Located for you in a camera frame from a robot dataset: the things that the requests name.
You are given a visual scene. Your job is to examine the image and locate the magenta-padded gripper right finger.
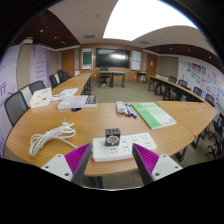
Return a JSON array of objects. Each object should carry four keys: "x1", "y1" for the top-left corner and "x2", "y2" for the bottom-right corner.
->
[{"x1": 131, "y1": 143, "x2": 184, "y2": 186}]

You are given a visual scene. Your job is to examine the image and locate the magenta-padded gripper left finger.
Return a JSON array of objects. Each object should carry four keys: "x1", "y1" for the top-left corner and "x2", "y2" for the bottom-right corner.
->
[{"x1": 40, "y1": 143, "x2": 92, "y2": 186}]

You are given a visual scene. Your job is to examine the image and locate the black cube charger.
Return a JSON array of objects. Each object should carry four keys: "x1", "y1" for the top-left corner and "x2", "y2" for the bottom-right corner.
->
[{"x1": 105, "y1": 127, "x2": 122, "y2": 147}]

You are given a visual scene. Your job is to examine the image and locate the white power strip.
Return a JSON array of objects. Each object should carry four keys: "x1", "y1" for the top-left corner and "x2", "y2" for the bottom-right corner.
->
[{"x1": 91, "y1": 132, "x2": 158, "y2": 163}]

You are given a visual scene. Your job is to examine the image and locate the green and white booklet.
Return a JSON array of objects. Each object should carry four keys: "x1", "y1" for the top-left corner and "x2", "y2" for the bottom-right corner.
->
[{"x1": 130, "y1": 101, "x2": 178, "y2": 130}]

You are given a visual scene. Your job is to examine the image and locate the blue marker pen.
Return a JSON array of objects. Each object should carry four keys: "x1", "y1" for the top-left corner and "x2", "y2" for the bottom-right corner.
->
[
  {"x1": 126, "y1": 102, "x2": 135, "y2": 118},
  {"x1": 128, "y1": 103, "x2": 138, "y2": 119}
]

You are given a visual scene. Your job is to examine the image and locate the thick white book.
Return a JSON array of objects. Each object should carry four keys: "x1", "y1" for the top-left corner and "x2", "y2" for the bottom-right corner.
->
[{"x1": 56, "y1": 94, "x2": 98, "y2": 111}]

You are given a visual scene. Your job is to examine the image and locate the red marker pen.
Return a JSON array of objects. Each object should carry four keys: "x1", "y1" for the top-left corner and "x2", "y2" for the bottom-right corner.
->
[{"x1": 123, "y1": 102, "x2": 130, "y2": 118}]

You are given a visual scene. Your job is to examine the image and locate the white paper bag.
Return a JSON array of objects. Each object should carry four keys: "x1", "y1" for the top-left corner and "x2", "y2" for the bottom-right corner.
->
[{"x1": 29, "y1": 87, "x2": 53, "y2": 109}]

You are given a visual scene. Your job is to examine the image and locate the white paper sheets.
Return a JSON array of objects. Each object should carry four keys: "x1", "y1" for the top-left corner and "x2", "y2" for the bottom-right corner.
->
[{"x1": 51, "y1": 87, "x2": 79, "y2": 102}]

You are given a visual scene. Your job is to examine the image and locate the long wooden conference table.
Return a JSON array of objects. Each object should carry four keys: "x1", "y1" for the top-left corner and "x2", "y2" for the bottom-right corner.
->
[
  {"x1": 51, "y1": 72, "x2": 93, "y2": 98},
  {"x1": 148, "y1": 75, "x2": 206, "y2": 103}
]

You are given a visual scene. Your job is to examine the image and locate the small wooden side table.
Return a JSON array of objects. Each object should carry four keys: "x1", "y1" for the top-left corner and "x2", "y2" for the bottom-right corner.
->
[{"x1": 135, "y1": 70, "x2": 148, "y2": 84}]

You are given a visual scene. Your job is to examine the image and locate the black desk chair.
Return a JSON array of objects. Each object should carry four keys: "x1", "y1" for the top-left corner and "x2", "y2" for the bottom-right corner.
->
[{"x1": 99, "y1": 66, "x2": 110, "y2": 88}]

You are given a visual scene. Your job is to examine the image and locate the brown wooden door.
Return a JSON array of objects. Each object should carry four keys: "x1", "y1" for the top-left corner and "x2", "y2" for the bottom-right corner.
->
[
  {"x1": 145, "y1": 53, "x2": 158, "y2": 83},
  {"x1": 61, "y1": 49, "x2": 76, "y2": 78}
]

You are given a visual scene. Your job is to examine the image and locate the wooden presenter desk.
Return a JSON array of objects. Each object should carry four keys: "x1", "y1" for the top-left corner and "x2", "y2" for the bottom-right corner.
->
[{"x1": 98, "y1": 70, "x2": 126, "y2": 89}]

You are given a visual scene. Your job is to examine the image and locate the large bright ceiling light panel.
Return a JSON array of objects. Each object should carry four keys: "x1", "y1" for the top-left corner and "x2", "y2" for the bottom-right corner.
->
[{"x1": 102, "y1": 0, "x2": 199, "y2": 42}]

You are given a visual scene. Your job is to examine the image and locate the white coiled power cable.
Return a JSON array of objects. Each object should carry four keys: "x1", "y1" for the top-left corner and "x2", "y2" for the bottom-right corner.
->
[{"x1": 28, "y1": 118, "x2": 79, "y2": 158}]

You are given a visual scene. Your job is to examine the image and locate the white and purple wall banner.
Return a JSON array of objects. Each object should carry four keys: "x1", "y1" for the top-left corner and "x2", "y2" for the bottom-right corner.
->
[{"x1": 0, "y1": 44, "x2": 21, "y2": 158}]

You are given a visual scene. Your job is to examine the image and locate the colourful wall posters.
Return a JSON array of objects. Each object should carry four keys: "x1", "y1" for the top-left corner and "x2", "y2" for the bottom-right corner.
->
[{"x1": 186, "y1": 61, "x2": 224, "y2": 114}]

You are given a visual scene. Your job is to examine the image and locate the white wall board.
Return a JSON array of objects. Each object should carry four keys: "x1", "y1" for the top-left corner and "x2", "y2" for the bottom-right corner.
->
[{"x1": 130, "y1": 49, "x2": 143, "y2": 71}]

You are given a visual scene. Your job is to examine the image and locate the green wall board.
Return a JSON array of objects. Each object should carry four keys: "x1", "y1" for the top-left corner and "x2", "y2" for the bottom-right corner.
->
[{"x1": 81, "y1": 47, "x2": 94, "y2": 70}]

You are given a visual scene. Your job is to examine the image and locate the large black wall screen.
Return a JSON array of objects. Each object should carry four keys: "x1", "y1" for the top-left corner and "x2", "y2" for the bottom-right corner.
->
[{"x1": 95, "y1": 48, "x2": 131, "y2": 70}]

